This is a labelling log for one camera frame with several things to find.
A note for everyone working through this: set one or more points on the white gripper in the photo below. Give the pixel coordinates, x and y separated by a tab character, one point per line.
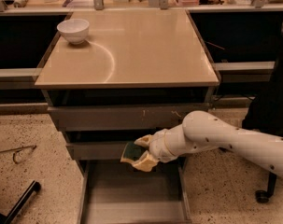
158	147

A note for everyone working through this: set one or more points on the white ceramic bowl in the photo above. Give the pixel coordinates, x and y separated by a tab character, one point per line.
74	31

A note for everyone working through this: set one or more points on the black office chair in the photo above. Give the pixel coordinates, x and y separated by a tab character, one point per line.
265	112

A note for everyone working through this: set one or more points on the grey drawer cabinet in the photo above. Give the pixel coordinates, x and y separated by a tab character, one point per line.
130	57

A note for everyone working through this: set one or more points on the grey top drawer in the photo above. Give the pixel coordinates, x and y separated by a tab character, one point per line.
120	117

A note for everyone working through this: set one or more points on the green and yellow sponge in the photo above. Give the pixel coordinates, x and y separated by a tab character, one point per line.
131	153

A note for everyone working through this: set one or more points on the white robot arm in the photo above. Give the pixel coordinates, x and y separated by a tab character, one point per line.
201	131

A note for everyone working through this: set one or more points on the grey middle drawer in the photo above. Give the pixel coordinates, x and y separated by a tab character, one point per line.
113	150

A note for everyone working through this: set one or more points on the grey open bottom drawer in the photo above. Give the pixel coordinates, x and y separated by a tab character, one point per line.
116	193

